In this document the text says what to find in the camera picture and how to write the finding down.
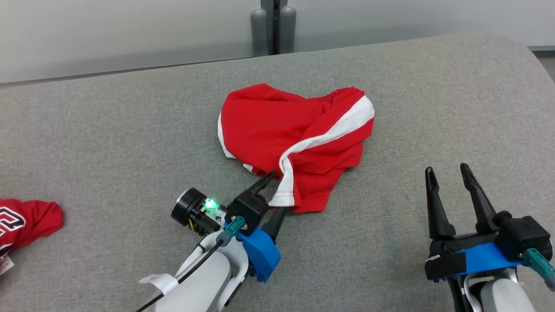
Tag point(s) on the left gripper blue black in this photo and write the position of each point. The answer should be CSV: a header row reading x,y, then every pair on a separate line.
x,y
260,255

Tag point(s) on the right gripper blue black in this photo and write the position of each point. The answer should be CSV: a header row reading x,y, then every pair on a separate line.
x,y
481,258

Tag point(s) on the red shorts with white stripe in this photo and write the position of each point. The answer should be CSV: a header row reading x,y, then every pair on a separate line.
x,y
269,125

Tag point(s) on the red Bulls basketball jersey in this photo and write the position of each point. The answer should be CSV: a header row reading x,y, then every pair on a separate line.
x,y
34,216

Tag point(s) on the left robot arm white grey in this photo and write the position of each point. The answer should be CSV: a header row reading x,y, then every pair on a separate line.
x,y
204,284

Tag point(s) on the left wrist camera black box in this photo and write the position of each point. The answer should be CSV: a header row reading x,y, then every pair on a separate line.
x,y
248,209

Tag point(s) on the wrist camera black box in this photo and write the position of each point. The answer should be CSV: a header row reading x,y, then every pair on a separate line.
x,y
527,236
248,209

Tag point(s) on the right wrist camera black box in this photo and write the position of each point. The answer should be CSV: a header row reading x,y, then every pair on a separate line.
x,y
527,236

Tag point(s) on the grey rounded post cap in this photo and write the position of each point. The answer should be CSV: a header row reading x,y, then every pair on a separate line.
x,y
288,30
259,32

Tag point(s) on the grey partition post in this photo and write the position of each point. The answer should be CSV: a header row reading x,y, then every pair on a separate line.
x,y
274,26

